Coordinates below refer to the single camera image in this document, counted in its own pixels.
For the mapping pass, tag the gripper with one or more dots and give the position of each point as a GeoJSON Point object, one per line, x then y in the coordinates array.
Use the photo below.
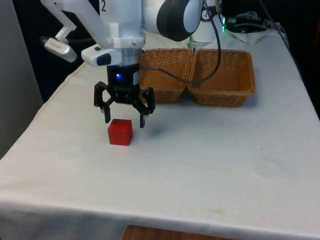
{"type": "Point", "coordinates": [123, 77]}

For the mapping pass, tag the red cube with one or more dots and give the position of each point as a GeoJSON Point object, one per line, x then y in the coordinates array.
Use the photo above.
{"type": "Point", "coordinates": [120, 132]}

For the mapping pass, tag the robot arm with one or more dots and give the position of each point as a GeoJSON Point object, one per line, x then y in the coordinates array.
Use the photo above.
{"type": "Point", "coordinates": [120, 20]}

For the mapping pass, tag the wicker basket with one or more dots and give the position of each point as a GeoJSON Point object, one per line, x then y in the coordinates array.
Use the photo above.
{"type": "Point", "coordinates": [165, 65]}
{"type": "Point", "coordinates": [222, 75]}

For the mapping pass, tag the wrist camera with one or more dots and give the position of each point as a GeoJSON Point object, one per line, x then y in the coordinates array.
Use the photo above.
{"type": "Point", "coordinates": [100, 58]}

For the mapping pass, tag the small silver camera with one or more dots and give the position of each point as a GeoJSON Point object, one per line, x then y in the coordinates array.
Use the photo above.
{"type": "Point", "coordinates": [60, 48]}

